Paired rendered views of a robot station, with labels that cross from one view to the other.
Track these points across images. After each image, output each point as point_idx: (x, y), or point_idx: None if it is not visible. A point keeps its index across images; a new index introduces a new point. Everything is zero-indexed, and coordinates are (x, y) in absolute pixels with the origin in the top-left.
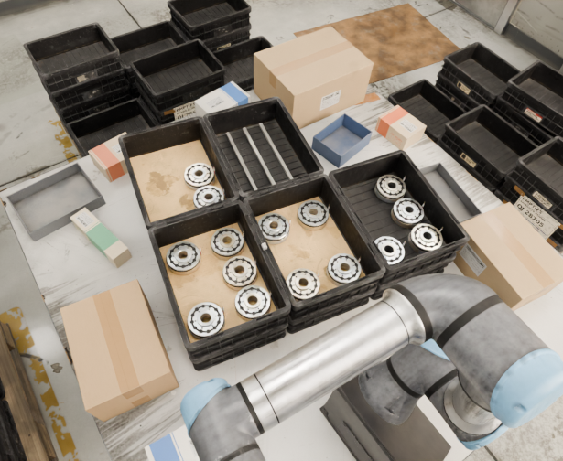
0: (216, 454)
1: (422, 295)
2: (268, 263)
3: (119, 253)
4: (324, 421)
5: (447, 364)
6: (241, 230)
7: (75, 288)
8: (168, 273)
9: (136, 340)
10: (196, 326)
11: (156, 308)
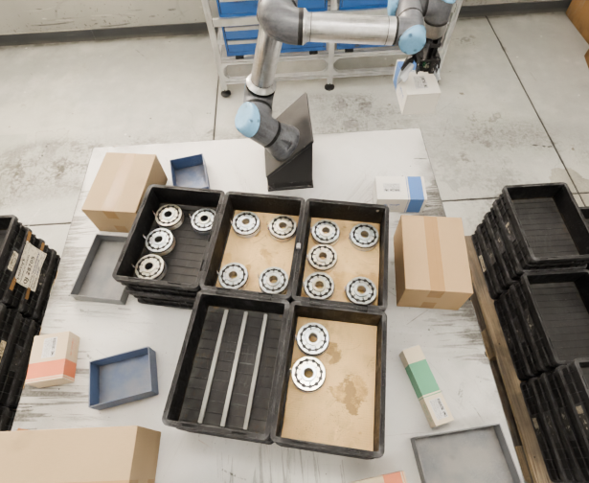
0: (418, 11)
1: (295, 10)
2: (303, 233)
3: (412, 348)
4: (314, 181)
5: (255, 104)
6: None
7: (456, 348)
8: (376, 288)
9: (418, 242)
10: (373, 233)
11: (391, 296)
